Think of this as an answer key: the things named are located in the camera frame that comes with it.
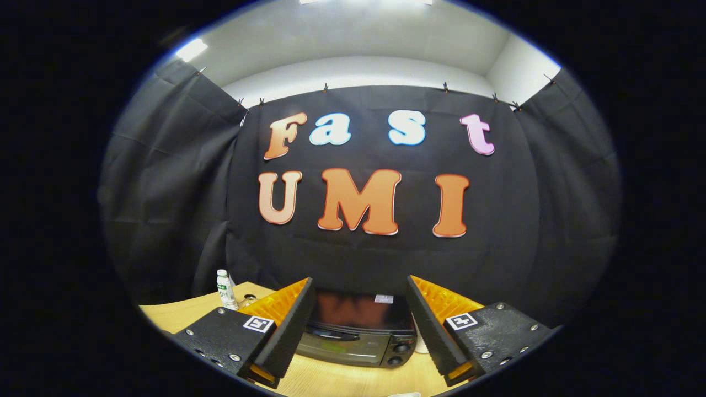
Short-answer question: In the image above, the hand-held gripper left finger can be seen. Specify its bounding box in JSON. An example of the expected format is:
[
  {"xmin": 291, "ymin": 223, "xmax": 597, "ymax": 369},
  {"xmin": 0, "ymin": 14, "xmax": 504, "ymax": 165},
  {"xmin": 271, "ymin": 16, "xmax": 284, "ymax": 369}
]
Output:
[{"xmin": 172, "ymin": 277, "xmax": 316, "ymax": 389}]

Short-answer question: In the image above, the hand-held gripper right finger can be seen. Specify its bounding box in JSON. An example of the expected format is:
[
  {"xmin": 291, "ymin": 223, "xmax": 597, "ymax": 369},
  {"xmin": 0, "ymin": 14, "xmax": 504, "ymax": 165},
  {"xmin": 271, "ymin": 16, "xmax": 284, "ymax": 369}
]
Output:
[{"xmin": 407, "ymin": 275, "xmax": 557, "ymax": 387}]

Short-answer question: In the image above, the black toaster oven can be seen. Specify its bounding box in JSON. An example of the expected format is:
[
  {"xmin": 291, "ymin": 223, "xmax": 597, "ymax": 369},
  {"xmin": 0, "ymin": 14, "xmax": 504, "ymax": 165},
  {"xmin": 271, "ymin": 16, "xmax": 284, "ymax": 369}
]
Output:
[{"xmin": 295, "ymin": 292, "xmax": 418, "ymax": 368}]

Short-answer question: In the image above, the white pop-up toaster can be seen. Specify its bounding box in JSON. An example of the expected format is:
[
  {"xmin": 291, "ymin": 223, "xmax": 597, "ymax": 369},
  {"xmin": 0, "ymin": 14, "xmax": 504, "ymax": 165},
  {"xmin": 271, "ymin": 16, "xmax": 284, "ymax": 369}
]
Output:
[{"xmin": 414, "ymin": 317, "xmax": 430, "ymax": 355}]

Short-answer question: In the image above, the white bottle with green label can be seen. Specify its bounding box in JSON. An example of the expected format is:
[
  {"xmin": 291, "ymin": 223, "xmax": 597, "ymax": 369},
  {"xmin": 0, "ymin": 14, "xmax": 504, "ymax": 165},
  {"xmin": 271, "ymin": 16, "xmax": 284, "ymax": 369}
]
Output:
[{"xmin": 216, "ymin": 269, "xmax": 239, "ymax": 311}]

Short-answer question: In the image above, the row of small cloth clips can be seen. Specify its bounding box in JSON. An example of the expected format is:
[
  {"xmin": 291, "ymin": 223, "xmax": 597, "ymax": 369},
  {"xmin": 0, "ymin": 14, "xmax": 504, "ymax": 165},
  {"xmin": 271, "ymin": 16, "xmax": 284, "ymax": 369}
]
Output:
[{"xmin": 194, "ymin": 66, "xmax": 557, "ymax": 114}]

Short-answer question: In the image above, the small ceiling light panel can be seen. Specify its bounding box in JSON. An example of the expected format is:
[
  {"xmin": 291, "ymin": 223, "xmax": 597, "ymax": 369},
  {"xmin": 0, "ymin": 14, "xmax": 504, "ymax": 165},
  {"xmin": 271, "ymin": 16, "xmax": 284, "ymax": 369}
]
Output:
[{"xmin": 175, "ymin": 39, "xmax": 209, "ymax": 62}]

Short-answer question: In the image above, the large ceiling light panel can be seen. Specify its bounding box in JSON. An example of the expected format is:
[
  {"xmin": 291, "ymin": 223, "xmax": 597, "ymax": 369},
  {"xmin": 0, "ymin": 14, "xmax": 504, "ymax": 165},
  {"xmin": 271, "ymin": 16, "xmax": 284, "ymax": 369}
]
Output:
[{"xmin": 301, "ymin": 0, "xmax": 434, "ymax": 6}]

